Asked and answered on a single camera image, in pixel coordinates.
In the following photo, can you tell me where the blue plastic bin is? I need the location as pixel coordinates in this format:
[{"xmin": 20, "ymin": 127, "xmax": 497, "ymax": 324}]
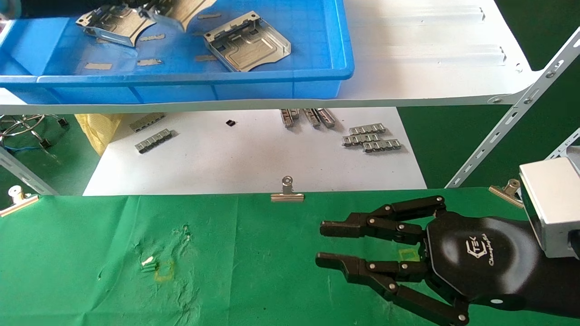
[{"xmin": 0, "ymin": 0, "xmax": 355, "ymax": 105}]

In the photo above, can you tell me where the silver binder clip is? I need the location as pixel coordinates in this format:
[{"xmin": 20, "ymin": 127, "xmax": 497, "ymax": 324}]
[
  {"xmin": 488, "ymin": 178, "xmax": 524, "ymax": 209},
  {"xmin": 271, "ymin": 176, "xmax": 305, "ymax": 202},
  {"xmin": 0, "ymin": 186, "xmax": 40, "ymax": 218}
]

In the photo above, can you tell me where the black stool with chrome base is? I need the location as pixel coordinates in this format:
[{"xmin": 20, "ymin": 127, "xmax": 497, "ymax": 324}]
[{"xmin": 0, "ymin": 113, "xmax": 69, "ymax": 152}]

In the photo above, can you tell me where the green table cloth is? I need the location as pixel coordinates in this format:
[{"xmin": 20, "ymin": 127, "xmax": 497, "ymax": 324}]
[{"xmin": 0, "ymin": 187, "xmax": 580, "ymax": 326}]

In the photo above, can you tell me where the white metal shelf rack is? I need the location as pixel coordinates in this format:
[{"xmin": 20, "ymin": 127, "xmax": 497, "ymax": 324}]
[{"xmin": 0, "ymin": 0, "xmax": 580, "ymax": 196}]

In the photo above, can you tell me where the stamped sheet metal bracket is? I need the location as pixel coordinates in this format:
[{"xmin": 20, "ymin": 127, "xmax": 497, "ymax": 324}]
[
  {"xmin": 75, "ymin": 4, "xmax": 157, "ymax": 48},
  {"xmin": 203, "ymin": 11, "xmax": 292, "ymax": 73},
  {"xmin": 154, "ymin": 0, "xmax": 218, "ymax": 32}
]

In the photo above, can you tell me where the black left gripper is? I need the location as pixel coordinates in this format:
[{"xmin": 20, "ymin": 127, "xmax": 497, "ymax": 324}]
[{"xmin": 20, "ymin": 0, "xmax": 159, "ymax": 21}]

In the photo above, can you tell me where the yellow cloth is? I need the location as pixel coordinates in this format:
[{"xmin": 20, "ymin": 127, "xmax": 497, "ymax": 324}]
[{"xmin": 74, "ymin": 113, "xmax": 123, "ymax": 157}]

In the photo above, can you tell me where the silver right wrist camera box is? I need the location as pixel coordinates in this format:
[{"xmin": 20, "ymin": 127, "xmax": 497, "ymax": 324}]
[{"xmin": 519, "ymin": 146, "xmax": 580, "ymax": 259}]

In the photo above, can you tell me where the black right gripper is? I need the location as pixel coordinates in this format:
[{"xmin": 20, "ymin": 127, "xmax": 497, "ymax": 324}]
[{"xmin": 315, "ymin": 196, "xmax": 549, "ymax": 326}]

